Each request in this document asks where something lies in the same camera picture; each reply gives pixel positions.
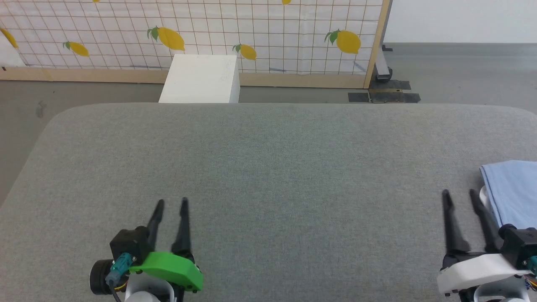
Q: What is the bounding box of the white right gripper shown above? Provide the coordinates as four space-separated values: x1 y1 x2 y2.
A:
436 188 532 297

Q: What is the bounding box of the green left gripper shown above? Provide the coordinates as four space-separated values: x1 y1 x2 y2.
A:
129 197 205 293

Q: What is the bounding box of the light blue white-collared polo shirt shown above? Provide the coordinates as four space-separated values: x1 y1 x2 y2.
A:
479 160 537 229

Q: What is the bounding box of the long black floor tape patch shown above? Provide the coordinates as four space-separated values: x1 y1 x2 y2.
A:
369 91 421 104

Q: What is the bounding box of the white rectangular box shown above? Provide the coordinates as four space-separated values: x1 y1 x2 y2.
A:
158 54 241 104

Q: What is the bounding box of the black floor tape strip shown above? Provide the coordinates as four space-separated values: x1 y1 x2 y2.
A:
369 80 412 90

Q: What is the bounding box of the grey metal stand leg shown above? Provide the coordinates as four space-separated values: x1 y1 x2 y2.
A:
375 44 394 82

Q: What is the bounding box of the black left arm cable teal plug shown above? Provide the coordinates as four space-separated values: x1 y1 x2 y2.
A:
104 253 137 302

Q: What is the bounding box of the black arm cable teal plug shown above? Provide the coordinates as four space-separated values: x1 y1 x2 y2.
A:
527 256 537 290
104 253 137 302

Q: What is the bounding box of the black right arm cable teal plug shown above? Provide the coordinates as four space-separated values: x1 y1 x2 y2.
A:
527 256 537 290

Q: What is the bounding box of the lemon print partition wooden frame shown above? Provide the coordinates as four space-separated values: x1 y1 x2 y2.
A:
0 0 393 89

